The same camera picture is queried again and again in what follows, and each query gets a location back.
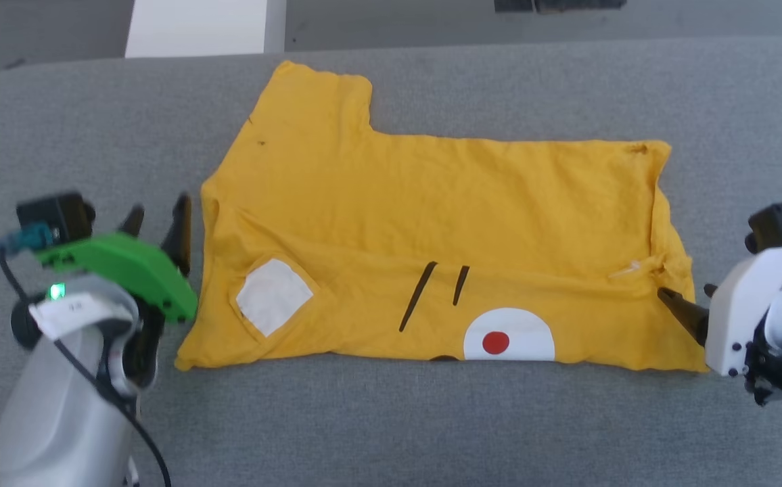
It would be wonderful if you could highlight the yellow t-shirt with print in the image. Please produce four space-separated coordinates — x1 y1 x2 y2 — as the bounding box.
174 60 710 373

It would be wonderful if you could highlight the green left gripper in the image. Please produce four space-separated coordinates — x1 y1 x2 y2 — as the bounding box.
34 192 200 325

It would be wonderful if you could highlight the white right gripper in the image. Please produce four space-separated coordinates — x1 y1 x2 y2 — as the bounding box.
656 244 782 378

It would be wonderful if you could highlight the white box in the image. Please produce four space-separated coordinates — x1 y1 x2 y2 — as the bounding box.
124 0 288 59

